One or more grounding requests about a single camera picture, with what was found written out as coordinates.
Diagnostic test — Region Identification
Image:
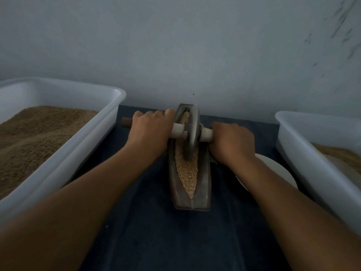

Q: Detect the white round plate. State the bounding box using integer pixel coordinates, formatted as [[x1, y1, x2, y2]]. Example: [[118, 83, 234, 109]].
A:
[[236, 153, 299, 192]]

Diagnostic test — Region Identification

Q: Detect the dark blue table cloth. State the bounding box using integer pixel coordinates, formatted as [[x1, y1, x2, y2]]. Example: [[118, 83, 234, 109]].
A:
[[79, 105, 308, 271]]

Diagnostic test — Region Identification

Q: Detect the white plastic tub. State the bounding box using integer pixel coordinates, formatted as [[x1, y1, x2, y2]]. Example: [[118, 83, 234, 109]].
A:
[[275, 110, 361, 235], [0, 76, 127, 224]]

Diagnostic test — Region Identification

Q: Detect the boat-shaped metal grinding trough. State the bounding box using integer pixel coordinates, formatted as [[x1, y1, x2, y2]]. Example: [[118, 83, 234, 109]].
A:
[[167, 103, 212, 212]]

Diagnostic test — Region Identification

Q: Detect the large brown grain heap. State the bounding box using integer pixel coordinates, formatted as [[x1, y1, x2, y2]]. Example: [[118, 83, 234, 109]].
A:
[[313, 144, 361, 173], [0, 106, 99, 200]]

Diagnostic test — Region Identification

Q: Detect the person's right forearm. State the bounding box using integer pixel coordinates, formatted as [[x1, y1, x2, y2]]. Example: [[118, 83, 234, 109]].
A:
[[232, 155, 361, 271]]

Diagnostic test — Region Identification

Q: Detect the person's left forearm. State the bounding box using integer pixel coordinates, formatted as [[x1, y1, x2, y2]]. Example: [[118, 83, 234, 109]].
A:
[[0, 145, 156, 271]]

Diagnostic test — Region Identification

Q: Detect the person's right hand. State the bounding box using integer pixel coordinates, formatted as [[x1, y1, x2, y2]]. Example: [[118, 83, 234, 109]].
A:
[[209, 121, 257, 169]]

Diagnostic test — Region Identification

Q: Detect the metal grinding wheel with handle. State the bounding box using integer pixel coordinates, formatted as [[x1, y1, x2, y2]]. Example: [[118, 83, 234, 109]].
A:
[[122, 105, 214, 161]]

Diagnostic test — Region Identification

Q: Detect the person's left hand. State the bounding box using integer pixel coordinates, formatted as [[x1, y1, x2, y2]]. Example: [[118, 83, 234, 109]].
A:
[[124, 108, 177, 158]]

